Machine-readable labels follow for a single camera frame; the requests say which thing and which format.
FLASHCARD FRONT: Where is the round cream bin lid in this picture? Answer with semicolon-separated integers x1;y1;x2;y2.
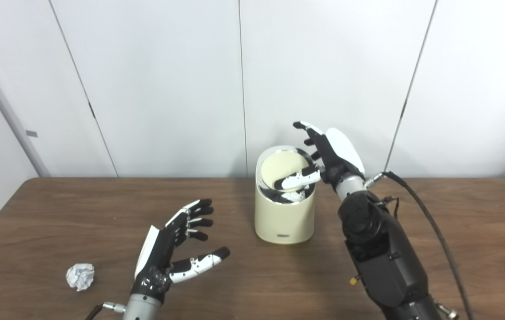
261;151;310;192

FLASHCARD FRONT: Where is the white paper ball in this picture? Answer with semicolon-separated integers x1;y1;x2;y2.
66;263;95;292

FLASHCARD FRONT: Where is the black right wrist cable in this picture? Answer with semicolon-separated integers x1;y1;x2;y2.
365;171;475;320

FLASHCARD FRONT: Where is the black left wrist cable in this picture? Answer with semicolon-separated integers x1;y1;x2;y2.
86;303;127;320

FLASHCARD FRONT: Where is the cream-colored bin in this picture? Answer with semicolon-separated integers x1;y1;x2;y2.
254;146;316;245

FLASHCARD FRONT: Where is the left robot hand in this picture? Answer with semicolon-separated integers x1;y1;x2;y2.
131;199;231;305

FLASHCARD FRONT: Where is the grey wall corner post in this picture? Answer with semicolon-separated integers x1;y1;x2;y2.
0;33;51;178

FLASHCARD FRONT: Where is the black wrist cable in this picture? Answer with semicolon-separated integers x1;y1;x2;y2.
86;303;127;320
365;171;475;320

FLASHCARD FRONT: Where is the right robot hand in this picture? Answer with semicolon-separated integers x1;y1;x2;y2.
281;121;366;190

